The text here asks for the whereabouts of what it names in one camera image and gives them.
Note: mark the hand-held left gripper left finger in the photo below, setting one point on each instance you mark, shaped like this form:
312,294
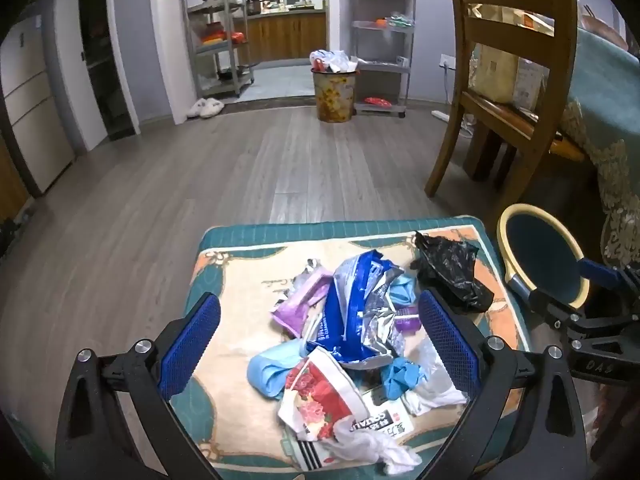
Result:
192,340

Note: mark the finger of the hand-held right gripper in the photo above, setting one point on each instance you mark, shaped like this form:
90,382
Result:
597,270
522,287

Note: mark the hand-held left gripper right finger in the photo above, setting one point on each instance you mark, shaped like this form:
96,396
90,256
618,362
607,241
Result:
445,340

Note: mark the dark blue yellow-rimmed bin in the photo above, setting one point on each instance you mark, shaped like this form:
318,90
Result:
540,255

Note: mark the clear plastic wrapper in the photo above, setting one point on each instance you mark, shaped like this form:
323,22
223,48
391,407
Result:
435,390

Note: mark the light blue glove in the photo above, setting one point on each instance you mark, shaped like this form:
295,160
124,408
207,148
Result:
402,292
270,372

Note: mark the black plastic bag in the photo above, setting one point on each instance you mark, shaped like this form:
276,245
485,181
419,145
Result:
450,270

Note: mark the white box with black label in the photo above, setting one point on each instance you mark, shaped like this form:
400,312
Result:
385,422

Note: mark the blue foil packet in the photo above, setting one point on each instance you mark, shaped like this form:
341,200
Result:
350,300

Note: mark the purple plastic packet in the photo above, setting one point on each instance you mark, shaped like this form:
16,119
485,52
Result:
300,305

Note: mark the white tissue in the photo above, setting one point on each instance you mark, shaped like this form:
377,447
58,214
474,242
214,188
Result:
370,447

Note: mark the red floral printed packet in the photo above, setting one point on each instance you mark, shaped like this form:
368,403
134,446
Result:
315,395

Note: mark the floral patterned trash can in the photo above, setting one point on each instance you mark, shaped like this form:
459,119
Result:
332,97

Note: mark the printed stool cushion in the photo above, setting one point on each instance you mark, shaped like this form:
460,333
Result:
240,280

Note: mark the table with green tablecloth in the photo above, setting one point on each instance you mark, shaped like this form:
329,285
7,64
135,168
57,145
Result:
605,90

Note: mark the white power strip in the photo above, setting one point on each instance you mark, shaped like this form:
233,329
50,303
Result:
441,115

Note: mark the white paper bag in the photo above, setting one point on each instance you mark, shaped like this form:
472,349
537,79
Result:
529,85

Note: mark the wooden chair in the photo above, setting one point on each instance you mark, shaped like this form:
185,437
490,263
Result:
550,60

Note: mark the beige paper bag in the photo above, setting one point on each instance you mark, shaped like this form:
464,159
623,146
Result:
492,72

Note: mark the white slipper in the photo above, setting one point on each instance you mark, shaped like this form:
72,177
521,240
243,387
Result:
196,110
215,106

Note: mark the red package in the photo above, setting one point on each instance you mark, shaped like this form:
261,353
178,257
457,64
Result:
377,102

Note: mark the grey shelf cart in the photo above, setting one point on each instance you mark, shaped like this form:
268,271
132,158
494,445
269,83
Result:
382,67

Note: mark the golden box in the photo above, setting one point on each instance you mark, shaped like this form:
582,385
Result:
505,16

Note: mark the white refrigerator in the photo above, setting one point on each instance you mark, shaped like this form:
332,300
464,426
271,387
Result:
30,110

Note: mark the white door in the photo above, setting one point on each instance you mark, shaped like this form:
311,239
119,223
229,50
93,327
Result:
75,70

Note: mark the white plastic bags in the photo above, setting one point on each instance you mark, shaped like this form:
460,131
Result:
332,61

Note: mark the metal shelf rack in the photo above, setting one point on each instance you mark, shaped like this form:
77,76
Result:
215,45

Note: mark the wooden kitchen counter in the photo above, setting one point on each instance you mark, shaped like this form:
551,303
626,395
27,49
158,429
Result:
290,35

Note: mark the dark cooking pot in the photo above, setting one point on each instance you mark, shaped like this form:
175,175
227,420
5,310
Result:
253,6

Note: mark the wall socket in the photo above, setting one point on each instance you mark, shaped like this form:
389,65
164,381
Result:
447,61

